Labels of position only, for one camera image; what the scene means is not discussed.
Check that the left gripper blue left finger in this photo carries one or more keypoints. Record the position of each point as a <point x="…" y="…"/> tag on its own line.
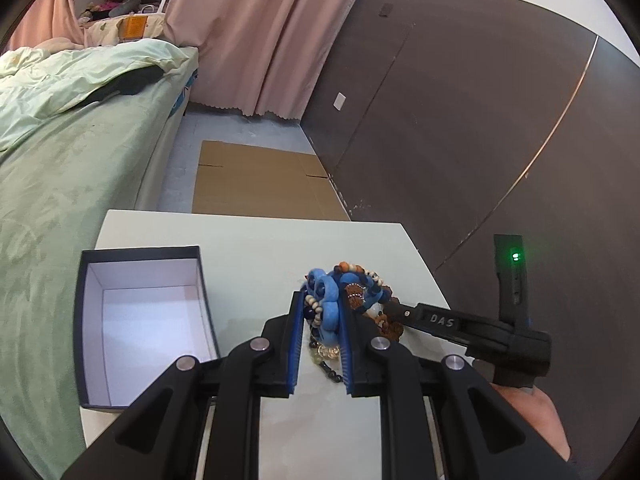
<point x="262" y="367"/>

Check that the green velvet bed blanket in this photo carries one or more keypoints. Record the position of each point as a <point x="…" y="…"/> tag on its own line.
<point x="55" y="191"/>

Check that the pink curtain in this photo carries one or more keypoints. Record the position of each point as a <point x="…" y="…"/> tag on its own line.
<point x="44" y="20"/>
<point x="257" y="56"/>

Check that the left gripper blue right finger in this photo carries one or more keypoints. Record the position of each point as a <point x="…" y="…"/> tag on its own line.
<point x="376" y="367"/>

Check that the pale green duvet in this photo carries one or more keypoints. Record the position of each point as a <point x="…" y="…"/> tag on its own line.
<point x="38" y="85"/>

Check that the flattened brown cardboard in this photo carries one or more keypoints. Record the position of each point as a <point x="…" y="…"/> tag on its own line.
<point x="247" y="181"/>

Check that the black jewelry box white interior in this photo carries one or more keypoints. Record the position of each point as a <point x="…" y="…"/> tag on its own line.
<point x="136" y="311"/>

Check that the white wall socket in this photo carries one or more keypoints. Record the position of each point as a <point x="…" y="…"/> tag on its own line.
<point x="339" y="101"/>

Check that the right hand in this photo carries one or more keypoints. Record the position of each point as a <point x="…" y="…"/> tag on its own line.
<point x="539" y="411"/>

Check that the black garment on bed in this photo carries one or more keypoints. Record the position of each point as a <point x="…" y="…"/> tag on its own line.
<point x="126" y="84"/>

